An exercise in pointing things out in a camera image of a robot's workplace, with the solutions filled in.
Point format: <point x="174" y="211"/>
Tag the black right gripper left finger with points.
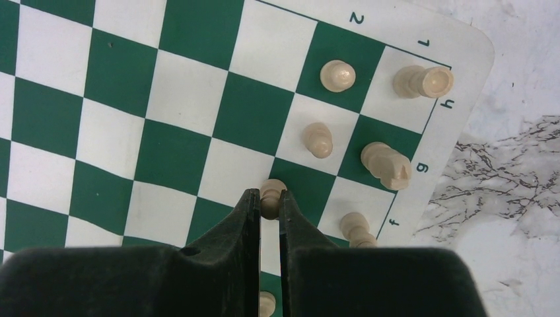
<point x="215" y="275"/>

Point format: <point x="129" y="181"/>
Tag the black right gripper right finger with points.
<point x="320" y="278"/>

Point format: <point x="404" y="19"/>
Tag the white bishop piece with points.
<point x="355" y="228"/>

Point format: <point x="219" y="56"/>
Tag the green white chess board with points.
<point x="130" y="123"/>

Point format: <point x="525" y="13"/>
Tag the white knight on g1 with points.
<point x="392" y="168"/>

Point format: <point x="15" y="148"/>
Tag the white pawn far row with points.
<point x="317" y="139"/>

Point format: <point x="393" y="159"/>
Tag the white rook corner h1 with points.
<point x="415" y="81"/>

